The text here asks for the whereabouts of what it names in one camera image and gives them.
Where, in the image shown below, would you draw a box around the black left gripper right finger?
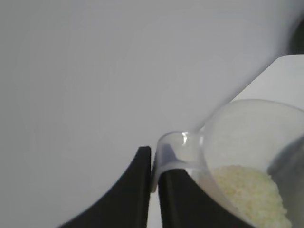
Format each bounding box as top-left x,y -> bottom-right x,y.
157,167 -> 253,228

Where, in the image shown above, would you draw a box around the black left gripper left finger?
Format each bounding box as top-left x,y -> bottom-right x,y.
57,146 -> 152,228

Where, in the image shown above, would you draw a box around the white rice grains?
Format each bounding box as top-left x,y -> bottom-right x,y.
210,165 -> 293,228

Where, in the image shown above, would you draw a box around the translucent plastic measuring cup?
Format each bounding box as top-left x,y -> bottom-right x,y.
152,99 -> 304,228

